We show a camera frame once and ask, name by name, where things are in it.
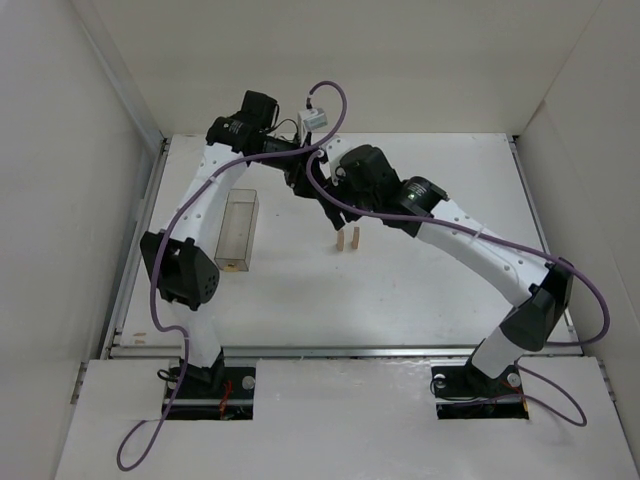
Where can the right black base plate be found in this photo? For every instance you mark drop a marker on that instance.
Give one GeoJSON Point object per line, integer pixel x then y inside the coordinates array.
{"type": "Point", "coordinates": [463, 395]}

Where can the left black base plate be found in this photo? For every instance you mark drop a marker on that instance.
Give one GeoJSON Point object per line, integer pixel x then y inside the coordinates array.
{"type": "Point", "coordinates": [229, 399]}

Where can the light wood block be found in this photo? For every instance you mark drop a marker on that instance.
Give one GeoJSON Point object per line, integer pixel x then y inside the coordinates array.
{"type": "Point", "coordinates": [355, 238]}
{"type": "Point", "coordinates": [340, 241]}

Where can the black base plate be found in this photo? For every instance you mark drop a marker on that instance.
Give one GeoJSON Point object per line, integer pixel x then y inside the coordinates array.
{"type": "Point", "coordinates": [463, 395]}
{"type": "Point", "coordinates": [229, 399]}

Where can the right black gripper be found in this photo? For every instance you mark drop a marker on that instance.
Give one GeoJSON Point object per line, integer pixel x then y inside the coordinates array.
{"type": "Point", "coordinates": [369, 179]}

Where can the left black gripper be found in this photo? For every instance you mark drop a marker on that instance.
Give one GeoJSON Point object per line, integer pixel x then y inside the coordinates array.
{"type": "Point", "coordinates": [295, 171]}

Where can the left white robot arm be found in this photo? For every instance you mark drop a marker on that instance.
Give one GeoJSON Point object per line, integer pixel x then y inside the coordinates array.
{"type": "Point", "coordinates": [179, 258]}

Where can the clear plastic container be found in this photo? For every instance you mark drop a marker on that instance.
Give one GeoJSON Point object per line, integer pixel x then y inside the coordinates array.
{"type": "Point", "coordinates": [236, 238]}

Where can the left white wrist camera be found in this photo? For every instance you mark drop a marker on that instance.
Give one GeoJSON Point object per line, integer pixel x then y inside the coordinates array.
{"type": "Point", "coordinates": [310, 120]}

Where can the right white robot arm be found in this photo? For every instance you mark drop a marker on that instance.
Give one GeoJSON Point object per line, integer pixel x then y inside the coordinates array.
{"type": "Point", "coordinates": [537, 290]}

